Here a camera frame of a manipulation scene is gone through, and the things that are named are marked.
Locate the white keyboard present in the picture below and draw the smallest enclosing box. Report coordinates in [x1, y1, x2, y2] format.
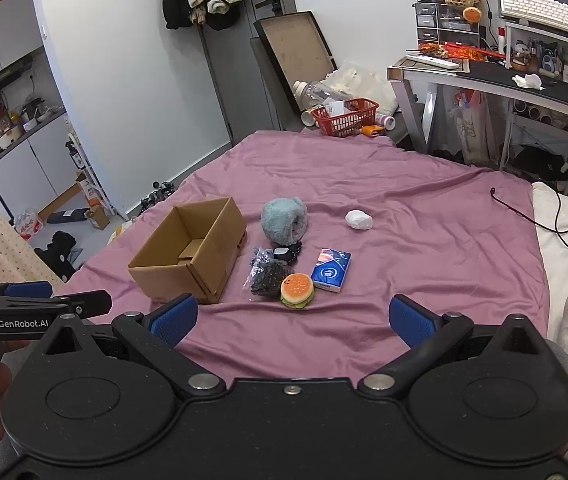
[500, 0, 568, 32]

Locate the framed cork board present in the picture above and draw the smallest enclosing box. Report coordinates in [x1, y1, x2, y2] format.
[255, 11, 337, 112]

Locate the blue tissue pack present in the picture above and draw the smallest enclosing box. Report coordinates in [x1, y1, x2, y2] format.
[311, 248, 352, 292]

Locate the grey desk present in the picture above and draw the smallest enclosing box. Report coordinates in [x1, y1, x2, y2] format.
[385, 54, 568, 172]

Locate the grey door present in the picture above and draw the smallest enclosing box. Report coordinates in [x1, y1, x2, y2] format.
[200, 0, 300, 144]

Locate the brown cardboard box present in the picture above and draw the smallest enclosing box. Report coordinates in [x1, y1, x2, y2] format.
[128, 197, 247, 304]

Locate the small open cardboard box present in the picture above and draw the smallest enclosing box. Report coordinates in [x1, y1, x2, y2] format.
[86, 206, 109, 231]

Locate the white plastic bag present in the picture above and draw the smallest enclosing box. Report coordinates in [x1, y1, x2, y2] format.
[323, 61, 399, 115]

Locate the black fabric pouch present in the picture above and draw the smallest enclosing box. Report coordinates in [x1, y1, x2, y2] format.
[273, 240, 302, 266]

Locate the black charging cable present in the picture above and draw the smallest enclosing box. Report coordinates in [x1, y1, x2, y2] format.
[488, 186, 568, 256]

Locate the pink bed sheet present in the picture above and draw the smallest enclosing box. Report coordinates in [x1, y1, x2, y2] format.
[65, 130, 549, 382]

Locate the large clear plastic jar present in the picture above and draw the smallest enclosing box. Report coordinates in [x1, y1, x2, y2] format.
[293, 81, 352, 110]

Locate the pair of sneakers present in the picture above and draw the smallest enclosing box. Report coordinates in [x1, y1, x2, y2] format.
[140, 181, 175, 212]

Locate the fluffy blue plush toy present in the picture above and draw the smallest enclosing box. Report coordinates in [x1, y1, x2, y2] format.
[261, 197, 308, 246]

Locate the black polka dot clothing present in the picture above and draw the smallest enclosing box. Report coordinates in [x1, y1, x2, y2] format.
[34, 231, 77, 282]

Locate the red plastic basket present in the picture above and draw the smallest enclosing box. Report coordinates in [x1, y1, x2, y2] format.
[311, 98, 378, 138]

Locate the white kitchen cabinet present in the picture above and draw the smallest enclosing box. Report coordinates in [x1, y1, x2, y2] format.
[0, 0, 115, 221]

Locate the red white snack bag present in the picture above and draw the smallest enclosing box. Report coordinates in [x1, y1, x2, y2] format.
[14, 209, 44, 240]

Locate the small drawer organizer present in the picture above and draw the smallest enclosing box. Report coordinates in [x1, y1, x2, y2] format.
[413, 2, 481, 48]

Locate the plush hamburger toy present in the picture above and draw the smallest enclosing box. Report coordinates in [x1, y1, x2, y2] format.
[281, 273, 314, 310]

